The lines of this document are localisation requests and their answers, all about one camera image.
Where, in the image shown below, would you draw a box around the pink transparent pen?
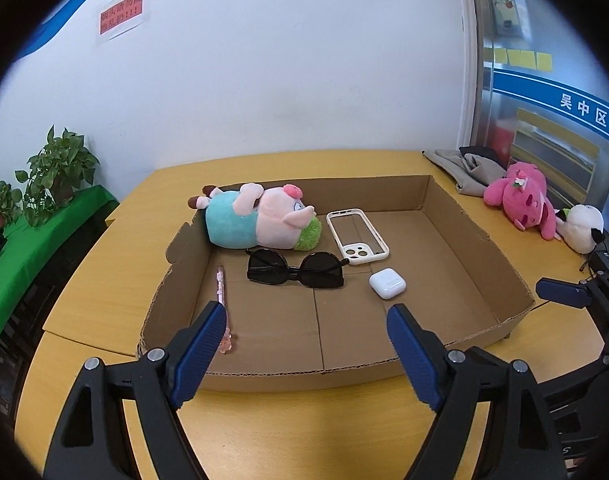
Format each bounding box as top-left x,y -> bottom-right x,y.
216,264 -> 233,354

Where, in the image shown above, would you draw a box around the white earbuds case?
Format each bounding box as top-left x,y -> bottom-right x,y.
368,268 -> 407,300

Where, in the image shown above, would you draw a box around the cream clear phone case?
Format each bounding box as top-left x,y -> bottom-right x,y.
326,208 -> 390,266

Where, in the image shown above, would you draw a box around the black sunglasses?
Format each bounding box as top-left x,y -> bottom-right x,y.
246,248 -> 349,289

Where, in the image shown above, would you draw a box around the pink pig plush toy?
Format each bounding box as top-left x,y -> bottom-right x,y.
187,182 -> 321,252

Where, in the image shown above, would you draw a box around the white panda plush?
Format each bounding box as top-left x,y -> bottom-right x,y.
555,204 -> 605,255

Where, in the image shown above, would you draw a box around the pink strawberry bear plush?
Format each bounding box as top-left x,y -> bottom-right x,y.
482,162 -> 556,240

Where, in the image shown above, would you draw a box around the grey folded cloth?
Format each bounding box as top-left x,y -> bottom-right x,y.
423,146 -> 506,197

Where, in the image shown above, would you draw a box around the green covered table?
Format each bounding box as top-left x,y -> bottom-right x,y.
0,185 -> 119,335

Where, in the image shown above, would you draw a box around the cardboard box tray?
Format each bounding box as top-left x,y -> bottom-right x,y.
137,174 -> 534,392

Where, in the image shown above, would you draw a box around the yellow sticky notes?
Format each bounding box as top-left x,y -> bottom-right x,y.
493,47 -> 554,73

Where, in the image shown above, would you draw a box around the small potted green plant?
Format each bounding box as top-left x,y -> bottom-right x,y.
0,181 -> 22,231

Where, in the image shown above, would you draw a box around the large potted green plant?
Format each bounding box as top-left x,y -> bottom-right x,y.
15,126 -> 100,226

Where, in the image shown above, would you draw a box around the black cable on table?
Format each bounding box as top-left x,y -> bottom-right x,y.
531,246 -> 609,311

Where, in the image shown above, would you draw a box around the red wall notice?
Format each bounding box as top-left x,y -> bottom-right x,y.
98,0 -> 146,41

